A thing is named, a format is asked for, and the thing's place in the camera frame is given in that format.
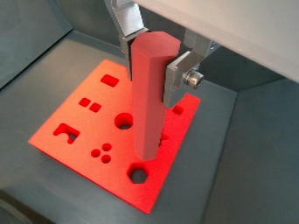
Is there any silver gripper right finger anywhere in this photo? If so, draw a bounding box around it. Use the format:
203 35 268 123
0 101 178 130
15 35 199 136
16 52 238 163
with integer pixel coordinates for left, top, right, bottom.
163 29 220 108

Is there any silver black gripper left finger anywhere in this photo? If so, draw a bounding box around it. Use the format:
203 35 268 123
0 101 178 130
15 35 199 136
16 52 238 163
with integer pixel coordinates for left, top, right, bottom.
104 0 148 78

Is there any red hexagonal prism peg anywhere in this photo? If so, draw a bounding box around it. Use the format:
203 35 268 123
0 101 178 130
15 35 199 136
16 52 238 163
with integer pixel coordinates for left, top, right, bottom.
131 31 180 160

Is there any red shape sorter block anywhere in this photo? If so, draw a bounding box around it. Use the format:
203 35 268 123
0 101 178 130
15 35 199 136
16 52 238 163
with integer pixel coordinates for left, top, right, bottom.
29 59 200 214

